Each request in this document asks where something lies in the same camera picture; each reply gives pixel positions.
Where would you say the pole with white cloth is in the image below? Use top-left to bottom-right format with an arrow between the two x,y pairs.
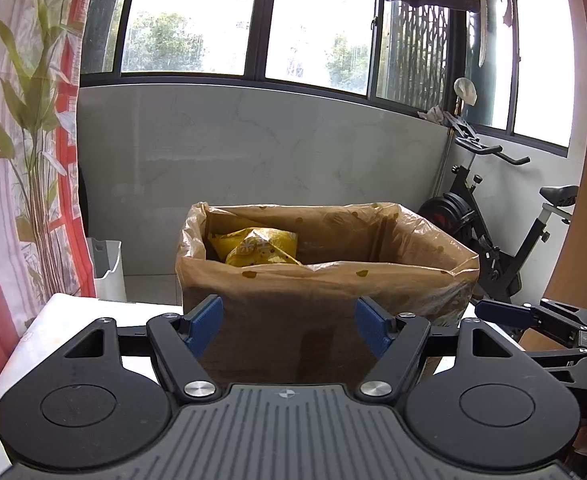
436,77 -> 478,196

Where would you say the black exercise bike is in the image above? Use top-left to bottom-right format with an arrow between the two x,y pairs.
416,111 -> 580,307

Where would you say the brown cardboard box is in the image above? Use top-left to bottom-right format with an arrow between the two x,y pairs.
179,204 -> 480,387

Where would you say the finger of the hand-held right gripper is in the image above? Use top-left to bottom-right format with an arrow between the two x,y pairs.
475,297 -> 587,352
526,346 -> 587,393

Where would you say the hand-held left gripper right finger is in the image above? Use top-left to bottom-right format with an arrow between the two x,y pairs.
354,296 -> 530,404

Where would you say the black framed window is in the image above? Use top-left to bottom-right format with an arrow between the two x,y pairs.
79,0 -> 587,162

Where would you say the yellow snack packet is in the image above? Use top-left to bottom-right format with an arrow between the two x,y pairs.
207,227 -> 305,267

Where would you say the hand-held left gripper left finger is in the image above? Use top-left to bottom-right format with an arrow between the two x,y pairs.
62,295 -> 224,403

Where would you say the red floral curtain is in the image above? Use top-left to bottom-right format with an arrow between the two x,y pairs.
0,0 -> 99,401

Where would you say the white plastic bin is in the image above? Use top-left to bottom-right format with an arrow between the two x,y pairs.
86,238 -> 127,304

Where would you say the crumpled cloth on sill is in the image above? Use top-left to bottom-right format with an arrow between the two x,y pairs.
417,105 -> 457,127

